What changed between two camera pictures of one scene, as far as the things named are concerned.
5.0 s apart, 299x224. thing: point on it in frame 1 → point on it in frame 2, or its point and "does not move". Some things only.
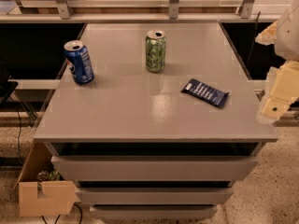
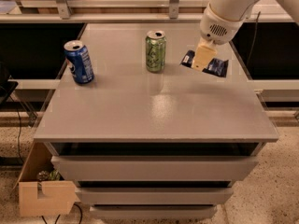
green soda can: x=155 y=48 does not move
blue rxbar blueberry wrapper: x=206 y=92 → x=217 y=66
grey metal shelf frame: x=249 y=4 does not move
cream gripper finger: x=284 y=90 → x=204 y=54
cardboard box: x=47 y=198 does not move
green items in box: x=44 y=175 does not move
